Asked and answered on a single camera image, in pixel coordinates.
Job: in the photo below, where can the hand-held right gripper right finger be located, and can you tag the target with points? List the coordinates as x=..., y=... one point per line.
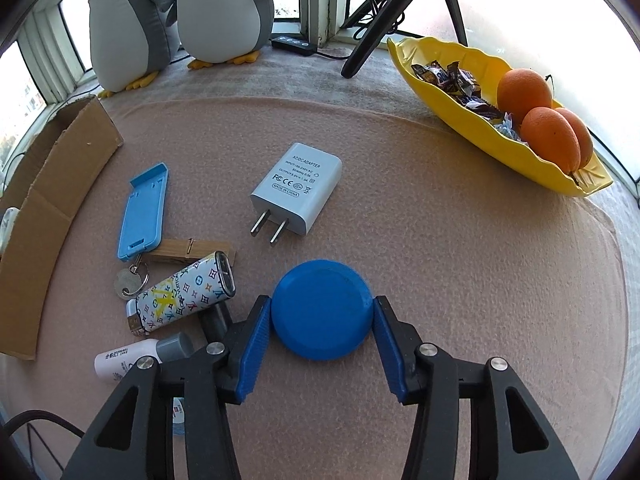
x=387, y=350

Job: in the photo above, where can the blue round plastic disc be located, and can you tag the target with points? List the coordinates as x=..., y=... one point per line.
x=322, y=310

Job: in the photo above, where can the brown cardboard box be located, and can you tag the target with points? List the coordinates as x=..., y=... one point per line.
x=50, y=200

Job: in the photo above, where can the light blue small packet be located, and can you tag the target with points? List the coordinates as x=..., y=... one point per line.
x=178, y=412

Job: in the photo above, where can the white tube with grey cap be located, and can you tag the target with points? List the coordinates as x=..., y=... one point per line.
x=125, y=357

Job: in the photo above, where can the pile of wrapped candies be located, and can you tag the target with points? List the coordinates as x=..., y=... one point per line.
x=450, y=80

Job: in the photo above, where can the wooden clothespin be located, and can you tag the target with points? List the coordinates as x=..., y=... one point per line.
x=170, y=249

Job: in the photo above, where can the white round plug-in device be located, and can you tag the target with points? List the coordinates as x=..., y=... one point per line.
x=7, y=227

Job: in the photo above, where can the yellow leaf-shaped tray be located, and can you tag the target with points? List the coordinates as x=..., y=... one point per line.
x=450, y=110

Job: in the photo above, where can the white power adapter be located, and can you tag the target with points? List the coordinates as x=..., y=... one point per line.
x=300, y=185

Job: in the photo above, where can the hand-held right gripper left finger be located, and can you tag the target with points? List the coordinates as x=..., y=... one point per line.
x=252, y=355

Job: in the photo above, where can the orange fruit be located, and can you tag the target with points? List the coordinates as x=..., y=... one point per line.
x=550, y=140
x=525, y=92
x=582, y=135

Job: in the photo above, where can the black tripod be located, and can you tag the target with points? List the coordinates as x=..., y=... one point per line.
x=372, y=35

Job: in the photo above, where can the grey white penguin plush toy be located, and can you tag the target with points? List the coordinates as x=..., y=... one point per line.
x=130, y=25
x=225, y=10

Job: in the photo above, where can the blue plastic phone stand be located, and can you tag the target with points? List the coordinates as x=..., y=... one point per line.
x=142, y=210

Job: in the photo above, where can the patterned white lighter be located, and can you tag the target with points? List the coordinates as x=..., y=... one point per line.
x=185, y=290

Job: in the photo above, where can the black power strip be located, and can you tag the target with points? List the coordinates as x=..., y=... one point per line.
x=292, y=45

